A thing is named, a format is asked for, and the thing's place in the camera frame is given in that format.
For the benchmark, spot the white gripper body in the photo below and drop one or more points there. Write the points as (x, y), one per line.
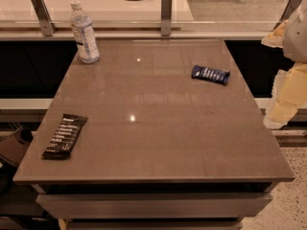
(296, 38)

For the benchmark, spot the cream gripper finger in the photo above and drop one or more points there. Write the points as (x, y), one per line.
(275, 38)
(289, 94)

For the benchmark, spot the blue rxbar blueberry wrapper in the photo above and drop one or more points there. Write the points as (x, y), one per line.
(210, 74)

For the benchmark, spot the black rxbar chocolate wrapper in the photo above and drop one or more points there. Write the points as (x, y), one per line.
(65, 137)

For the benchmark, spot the clear plastic water bottle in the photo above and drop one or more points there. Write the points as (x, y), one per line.
(83, 32)

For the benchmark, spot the grey drawer front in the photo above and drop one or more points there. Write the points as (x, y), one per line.
(155, 206)

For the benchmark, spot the dark chair at left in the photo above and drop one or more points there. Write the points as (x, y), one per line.
(12, 150)

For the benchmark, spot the right metal glass bracket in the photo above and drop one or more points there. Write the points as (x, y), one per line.
(291, 6)

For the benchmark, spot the metal glass bracket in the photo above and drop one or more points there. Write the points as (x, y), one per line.
(166, 17)
(291, 6)
(46, 26)

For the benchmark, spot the middle metal glass bracket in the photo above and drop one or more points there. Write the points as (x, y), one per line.
(166, 17)

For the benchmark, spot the left metal glass bracket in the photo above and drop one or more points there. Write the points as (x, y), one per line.
(46, 26)

